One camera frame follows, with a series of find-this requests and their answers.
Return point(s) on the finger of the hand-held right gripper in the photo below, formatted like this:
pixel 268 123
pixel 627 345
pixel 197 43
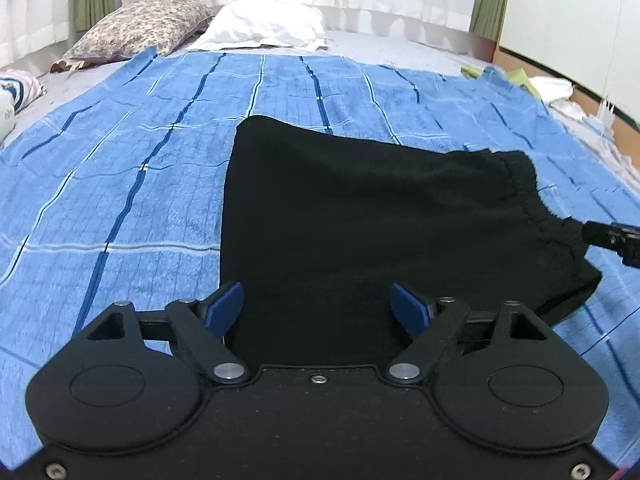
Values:
pixel 607 235

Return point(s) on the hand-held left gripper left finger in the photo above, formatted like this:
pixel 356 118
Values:
pixel 225 307

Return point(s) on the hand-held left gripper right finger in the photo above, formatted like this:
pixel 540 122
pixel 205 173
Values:
pixel 410 310

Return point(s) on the black pants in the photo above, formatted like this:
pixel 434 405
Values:
pixel 350 210

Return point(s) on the white folded cloth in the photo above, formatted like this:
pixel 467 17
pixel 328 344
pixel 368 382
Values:
pixel 550 89

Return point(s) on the blue plaid blanket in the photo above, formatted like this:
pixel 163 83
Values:
pixel 125 185

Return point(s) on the green cloth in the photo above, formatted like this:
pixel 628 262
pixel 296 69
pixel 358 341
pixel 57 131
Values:
pixel 520 77

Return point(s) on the green and white clothes pile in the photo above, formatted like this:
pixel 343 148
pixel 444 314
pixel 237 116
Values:
pixel 505 57

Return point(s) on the white pillow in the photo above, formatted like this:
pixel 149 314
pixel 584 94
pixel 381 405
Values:
pixel 260 22

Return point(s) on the white rounded object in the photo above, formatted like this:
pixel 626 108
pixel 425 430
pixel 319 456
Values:
pixel 5 115

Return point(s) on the floral pillow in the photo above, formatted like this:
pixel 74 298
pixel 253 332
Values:
pixel 140 25

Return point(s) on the striped cloth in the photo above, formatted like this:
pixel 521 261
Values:
pixel 22 87

